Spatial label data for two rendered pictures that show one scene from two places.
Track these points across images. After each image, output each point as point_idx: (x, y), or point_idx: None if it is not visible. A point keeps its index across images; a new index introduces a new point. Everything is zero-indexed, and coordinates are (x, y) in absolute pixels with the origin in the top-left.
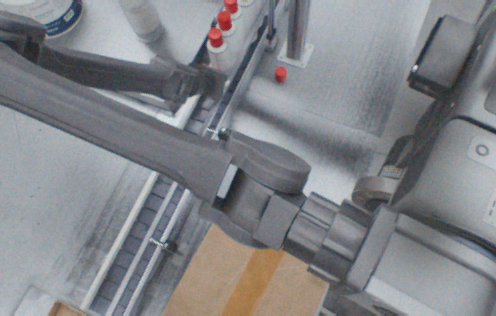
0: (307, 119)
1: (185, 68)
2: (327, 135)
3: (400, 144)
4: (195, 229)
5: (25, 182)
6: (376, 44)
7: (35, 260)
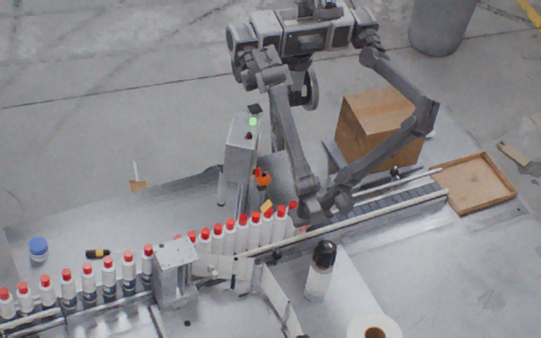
0: (272, 193)
1: (342, 172)
2: (270, 180)
3: (290, 94)
4: (373, 195)
5: (447, 280)
6: (193, 195)
7: (462, 240)
